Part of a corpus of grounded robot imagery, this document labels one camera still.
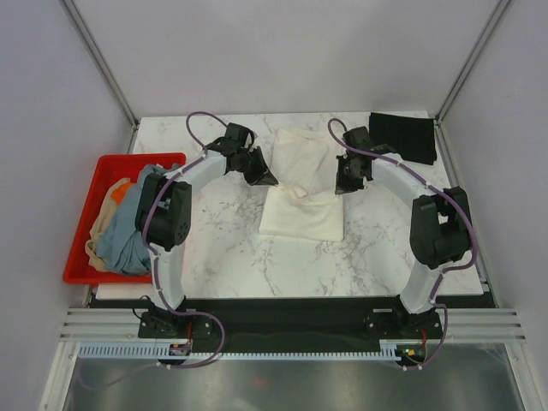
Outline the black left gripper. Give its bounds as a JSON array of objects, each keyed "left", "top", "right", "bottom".
[{"left": 235, "top": 147, "right": 277, "bottom": 187}]

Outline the white t-shirt red print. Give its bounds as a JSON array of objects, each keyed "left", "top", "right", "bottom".
[{"left": 259, "top": 128, "right": 344, "bottom": 242}]

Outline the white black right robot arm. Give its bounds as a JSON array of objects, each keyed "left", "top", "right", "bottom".
[{"left": 334, "top": 127, "right": 478, "bottom": 337}]

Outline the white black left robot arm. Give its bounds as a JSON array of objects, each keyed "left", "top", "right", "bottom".
[{"left": 135, "top": 122, "right": 278, "bottom": 337}]

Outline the folded black t-shirt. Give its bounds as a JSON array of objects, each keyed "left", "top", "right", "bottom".
[{"left": 369, "top": 112, "right": 438, "bottom": 165}]

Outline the orange garment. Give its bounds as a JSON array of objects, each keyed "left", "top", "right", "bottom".
[{"left": 110, "top": 182, "right": 133, "bottom": 205}]

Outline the red plastic bin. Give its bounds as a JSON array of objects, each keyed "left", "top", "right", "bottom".
[{"left": 63, "top": 152, "right": 186, "bottom": 286}]

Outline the beige t-shirt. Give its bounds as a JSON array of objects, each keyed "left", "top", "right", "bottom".
[{"left": 85, "top": 178, "right": 131, "bottom": 272}]

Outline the light blue t-shirt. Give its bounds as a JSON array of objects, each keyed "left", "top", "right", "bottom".
[{"left": 97, "top": 163, "right": 179, "bottom": 277}]

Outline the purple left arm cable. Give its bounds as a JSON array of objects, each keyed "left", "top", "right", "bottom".
[{"left": 139, "top": 110, "right": 232, "bottom": 318}]

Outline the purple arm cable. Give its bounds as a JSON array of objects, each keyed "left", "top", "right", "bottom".
[
  {"left": 139, "top": 110, "right": 232, "bottom": 318},
  {"left": 326, "top": 117, "right": 479, "bottom": 309}
]

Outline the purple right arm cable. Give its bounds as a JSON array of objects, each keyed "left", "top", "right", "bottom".
[{"left": 326, "top": 117, "right": 479, "bottom": 309}]

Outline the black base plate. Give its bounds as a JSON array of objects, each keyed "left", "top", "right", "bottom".
[{"left": 137, "top": 294, "right": 493, "bottom": 354}]

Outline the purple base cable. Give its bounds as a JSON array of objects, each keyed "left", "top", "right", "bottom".
[{"left": 154, "top": 310, "right": 227, "bottom": 372}]

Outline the white slotted cable duct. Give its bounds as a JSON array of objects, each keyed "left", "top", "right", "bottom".
[{"left": 78, "top": 342, "right": 401, "bottom": 361}]

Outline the right aluminium frame post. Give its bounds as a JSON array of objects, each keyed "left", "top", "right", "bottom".
[{"left": 434, "top": 0, "right": 514, "bottom": 124}]

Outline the aluminium frame post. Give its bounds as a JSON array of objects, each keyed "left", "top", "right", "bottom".
[
  {"left": 59, "top": 0, "right": 140, "bottom": 130},
  {"left": 434, "top": 0, "right": 514, "bottom": 124}
]

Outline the left aluminium frame post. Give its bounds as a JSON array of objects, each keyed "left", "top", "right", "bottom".
[{"left": 59, "top": 0, "right": 140, "bottom": 130}]

